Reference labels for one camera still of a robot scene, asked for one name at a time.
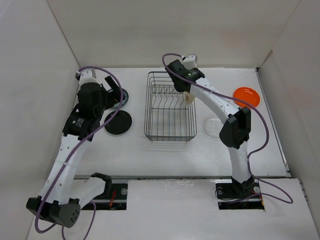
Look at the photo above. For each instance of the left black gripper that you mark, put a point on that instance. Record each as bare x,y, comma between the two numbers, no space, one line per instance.
111,83

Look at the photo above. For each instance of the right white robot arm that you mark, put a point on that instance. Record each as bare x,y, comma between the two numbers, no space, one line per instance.
236,121

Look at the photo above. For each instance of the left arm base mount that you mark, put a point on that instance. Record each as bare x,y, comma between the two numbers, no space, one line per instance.
115,199

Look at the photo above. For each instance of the orange plate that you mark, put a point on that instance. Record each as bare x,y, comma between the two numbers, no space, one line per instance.
248,95

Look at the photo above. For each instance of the black plate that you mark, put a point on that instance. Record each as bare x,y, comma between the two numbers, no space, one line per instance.
119,123

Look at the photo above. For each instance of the dark wire dish rack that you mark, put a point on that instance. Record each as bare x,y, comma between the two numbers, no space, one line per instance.
168,116

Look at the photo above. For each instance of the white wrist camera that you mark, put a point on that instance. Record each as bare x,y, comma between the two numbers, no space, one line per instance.
190,61
86,76

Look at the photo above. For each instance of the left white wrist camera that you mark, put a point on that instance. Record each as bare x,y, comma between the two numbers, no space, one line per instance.
86,76

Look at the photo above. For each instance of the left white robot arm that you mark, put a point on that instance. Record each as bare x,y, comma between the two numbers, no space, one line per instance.
57,202

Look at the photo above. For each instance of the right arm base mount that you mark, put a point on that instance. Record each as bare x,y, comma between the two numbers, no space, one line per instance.
229,199

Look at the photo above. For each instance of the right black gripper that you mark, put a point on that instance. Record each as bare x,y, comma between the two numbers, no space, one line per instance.
188,69

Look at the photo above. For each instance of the blue floral plate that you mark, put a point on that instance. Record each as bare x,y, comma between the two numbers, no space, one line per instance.
124,101

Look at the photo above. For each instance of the clear glass plate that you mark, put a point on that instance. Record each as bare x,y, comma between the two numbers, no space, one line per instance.
212,126

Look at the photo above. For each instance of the cream patterned plate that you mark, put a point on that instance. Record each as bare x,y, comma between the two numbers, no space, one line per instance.
188,97

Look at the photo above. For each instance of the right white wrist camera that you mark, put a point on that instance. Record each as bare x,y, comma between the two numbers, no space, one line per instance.
190,61

